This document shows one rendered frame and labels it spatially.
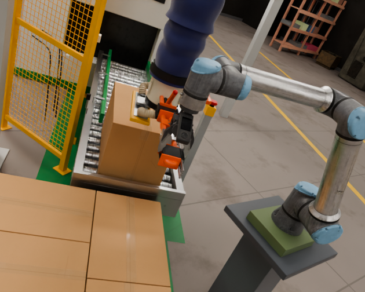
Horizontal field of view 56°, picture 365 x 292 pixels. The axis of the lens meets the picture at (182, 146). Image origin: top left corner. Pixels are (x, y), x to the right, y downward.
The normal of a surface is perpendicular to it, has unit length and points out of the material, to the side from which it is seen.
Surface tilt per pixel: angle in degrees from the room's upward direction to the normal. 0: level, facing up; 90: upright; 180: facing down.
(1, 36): 90
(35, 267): 0
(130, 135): 90
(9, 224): 0
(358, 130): 83
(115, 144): 90
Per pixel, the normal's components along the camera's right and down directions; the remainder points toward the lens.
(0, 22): 0.14, 0.54
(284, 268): 0.34, -0.81
